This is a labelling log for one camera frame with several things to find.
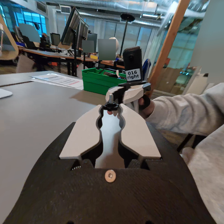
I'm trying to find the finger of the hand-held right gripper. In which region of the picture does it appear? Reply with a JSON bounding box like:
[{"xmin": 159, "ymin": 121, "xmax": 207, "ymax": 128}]
[
  {"xmin": 122, "ymin": 86, "xmax": 144, "ymax": 105},
  {"xmin": 105, "ymin": 86, "xmax": 121, "ymax": 101}
]

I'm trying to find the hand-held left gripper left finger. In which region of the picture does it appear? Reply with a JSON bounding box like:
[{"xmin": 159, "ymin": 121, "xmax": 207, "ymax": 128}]
[{"xmin": 59, "ymin": 105, "xmax": 103, "ymax": 160}]

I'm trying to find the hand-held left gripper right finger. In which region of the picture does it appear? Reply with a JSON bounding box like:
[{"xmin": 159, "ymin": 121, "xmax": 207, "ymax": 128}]
[{"xmin": 117, "ymin": 103, "xmax": 162, "ymax": 160}]

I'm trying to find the black knob screw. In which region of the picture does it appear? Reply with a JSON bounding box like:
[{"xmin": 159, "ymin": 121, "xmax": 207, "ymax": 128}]
[{"xmin": 103, "ymin": 94, "xmax": 120, "ymax": 112}]

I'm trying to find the person's right forearm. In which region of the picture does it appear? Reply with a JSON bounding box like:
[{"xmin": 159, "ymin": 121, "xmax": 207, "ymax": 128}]
[{"xmin": 145, "ymin": 83, "xmax": 224, "ymax": 137}]

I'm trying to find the person's right hand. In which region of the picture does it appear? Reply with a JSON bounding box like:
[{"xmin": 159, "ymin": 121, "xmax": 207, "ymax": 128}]
[{"xmin": 138, "ymin": 99, "xmax": 155, "ymax": 119}]

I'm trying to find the blue chair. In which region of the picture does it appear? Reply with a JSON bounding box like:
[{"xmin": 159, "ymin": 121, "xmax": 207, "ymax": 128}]
[{"xmin": 142, "ymin": 58, "xmax": 151, "ymax": 80}]

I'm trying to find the green plastic bin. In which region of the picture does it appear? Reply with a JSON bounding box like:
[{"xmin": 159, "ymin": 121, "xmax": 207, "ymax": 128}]
[{"xmin": 82, "ymin": 68, "xmax": 127, "ymax": 96}]

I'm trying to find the wooden beam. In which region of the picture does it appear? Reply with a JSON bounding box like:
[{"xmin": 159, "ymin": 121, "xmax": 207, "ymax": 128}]
[{"xmin": 148, "ymin": 0, "xmax": 191, "ymax": 92}]

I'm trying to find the stack of cardboard boxes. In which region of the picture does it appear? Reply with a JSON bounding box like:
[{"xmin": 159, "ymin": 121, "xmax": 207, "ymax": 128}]
[{"xmin": 153, "ymin": 67, "xmax": 185, "ymax": 95}]

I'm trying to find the black floor lamp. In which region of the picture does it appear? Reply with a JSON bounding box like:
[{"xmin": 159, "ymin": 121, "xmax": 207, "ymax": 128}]
[{"xmin": 120, "ymin": 13, "xmax": 135, "ymax": 57}]

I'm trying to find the printed paper sheet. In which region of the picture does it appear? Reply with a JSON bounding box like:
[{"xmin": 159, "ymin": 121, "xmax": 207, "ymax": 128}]
[{"xmin": 31, "ymin": 73, "xmax": 84, "ymax": 90}]

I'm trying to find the large black monitor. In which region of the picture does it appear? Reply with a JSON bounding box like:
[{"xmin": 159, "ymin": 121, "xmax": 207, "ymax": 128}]
[
  {"xmin": 76, "ymin": 18, "xmax": 90, "ymax": 50},
  {"xmin": 61, "ymin": 7, "xmax": 82, "ymax": 46}
]

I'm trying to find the wooden workshop desk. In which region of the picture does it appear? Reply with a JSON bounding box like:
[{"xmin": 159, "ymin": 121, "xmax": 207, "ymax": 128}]
[{"xmin": 17, "ymin": 46, "xmax": 125, "ymax": 69}]

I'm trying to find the small black monitor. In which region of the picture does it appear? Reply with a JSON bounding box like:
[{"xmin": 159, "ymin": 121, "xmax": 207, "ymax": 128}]
[{"xmin": 50, "ymin": 33, "xmax": 61, "ymax": 45}]

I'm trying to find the white flat pad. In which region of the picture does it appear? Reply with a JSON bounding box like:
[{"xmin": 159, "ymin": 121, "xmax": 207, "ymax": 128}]
[{"xmin": 0, "ymin": 88, "xmax": 13, "ymax": 99}]

